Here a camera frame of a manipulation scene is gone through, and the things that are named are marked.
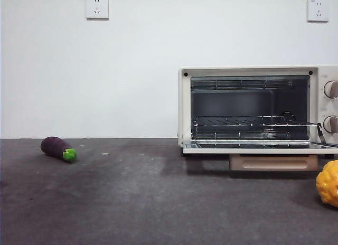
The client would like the glass oven door with handle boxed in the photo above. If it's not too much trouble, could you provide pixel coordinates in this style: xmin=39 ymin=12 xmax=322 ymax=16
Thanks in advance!
xmin=182 ymin=140 xmax=338 ymax=172

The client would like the cream Toshiba toaster oven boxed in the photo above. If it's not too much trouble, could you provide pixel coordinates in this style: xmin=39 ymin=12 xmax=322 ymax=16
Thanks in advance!
xmin=177 ymin=64 xmax=338 ymax=159

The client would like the large round oven knob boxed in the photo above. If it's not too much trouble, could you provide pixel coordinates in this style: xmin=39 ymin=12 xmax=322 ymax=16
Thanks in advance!
xmin=324 ymin=80 xmax=338 ymax=99
xmin=323 ymin=115 xmax=338 ymax=134

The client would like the purple toy eggplant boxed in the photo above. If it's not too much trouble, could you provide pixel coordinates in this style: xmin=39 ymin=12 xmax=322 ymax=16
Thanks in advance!
xmin=40 ymin=136 xmax=78 ymax=164

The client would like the bumpy yellow toy squash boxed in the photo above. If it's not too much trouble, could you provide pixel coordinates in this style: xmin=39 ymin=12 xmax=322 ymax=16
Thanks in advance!
xmin=315 ymin=160 xmax=338 ymax=208

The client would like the metal wire oven rack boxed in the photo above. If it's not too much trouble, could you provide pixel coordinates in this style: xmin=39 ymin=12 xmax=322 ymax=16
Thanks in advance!
xmin=192 ymin=111 xmax=322 ymax=130

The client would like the white wall socket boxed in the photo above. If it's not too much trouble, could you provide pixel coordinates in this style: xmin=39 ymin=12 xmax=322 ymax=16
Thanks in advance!
xmin=86 ymin=0 xmax=109 ymax=20
xmin=306 ymin=0 xmax=330 ymax=23

